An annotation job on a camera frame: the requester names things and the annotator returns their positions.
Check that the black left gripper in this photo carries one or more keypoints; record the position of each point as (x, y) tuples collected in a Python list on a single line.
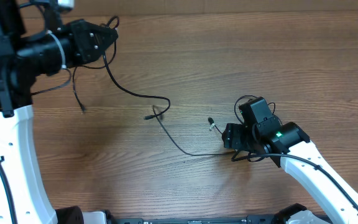
[(79, 37)]

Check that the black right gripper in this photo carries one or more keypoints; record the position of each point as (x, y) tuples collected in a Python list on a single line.
[(233, 139)]

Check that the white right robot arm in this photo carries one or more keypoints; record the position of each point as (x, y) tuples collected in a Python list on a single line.
[(261, 134)]

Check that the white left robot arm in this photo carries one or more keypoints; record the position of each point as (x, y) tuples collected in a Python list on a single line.
[(23, 58)]

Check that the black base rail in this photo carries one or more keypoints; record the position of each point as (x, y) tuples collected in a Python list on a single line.
[(250, 219)]

